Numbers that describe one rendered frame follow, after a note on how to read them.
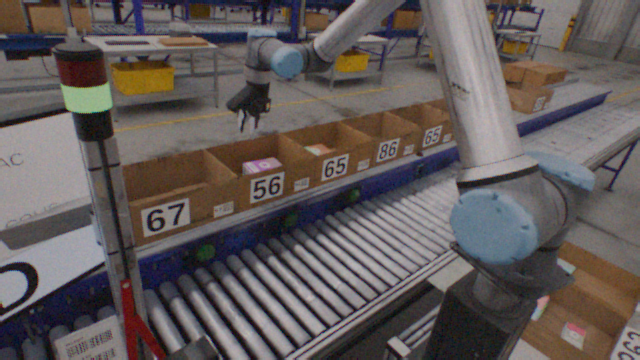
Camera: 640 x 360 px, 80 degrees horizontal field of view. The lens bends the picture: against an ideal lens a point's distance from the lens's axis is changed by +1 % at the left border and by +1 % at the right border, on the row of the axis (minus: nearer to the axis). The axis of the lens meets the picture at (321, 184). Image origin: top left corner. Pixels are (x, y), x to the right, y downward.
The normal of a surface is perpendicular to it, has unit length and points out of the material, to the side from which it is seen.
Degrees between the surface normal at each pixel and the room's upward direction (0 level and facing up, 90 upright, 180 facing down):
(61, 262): 86
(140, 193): 89
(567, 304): 88
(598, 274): 88
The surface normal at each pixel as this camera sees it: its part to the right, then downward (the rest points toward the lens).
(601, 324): -0.74, 0.25
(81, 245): 0.87, 0.26
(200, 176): 0.65, 0.44
